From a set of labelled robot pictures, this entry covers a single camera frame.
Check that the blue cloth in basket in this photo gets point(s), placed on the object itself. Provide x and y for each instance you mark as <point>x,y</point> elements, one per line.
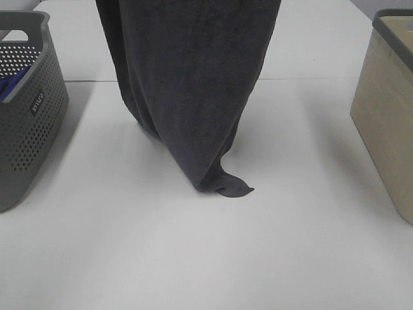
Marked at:
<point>12,85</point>

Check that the dark grey towel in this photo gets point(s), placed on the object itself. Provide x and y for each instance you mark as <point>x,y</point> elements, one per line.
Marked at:
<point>185,70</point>

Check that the beige plastic basket grey rim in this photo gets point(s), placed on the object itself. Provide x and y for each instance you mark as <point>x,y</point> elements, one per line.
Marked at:
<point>382,104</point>

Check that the grey perforated plastic basket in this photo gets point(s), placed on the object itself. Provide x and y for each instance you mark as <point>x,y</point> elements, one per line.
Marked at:
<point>31,121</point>

